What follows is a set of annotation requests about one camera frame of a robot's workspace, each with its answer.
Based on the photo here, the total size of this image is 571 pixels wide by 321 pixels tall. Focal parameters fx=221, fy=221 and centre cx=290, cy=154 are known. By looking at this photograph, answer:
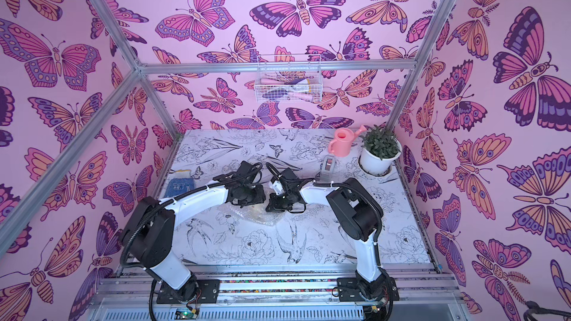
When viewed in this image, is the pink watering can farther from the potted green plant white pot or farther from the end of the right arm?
the end of the right arm

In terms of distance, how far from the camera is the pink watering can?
41.3 inches

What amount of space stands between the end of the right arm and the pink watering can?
14.9 inches

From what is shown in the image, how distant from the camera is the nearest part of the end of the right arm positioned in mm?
834

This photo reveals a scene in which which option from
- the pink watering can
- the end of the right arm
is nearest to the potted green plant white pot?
the pink watering can
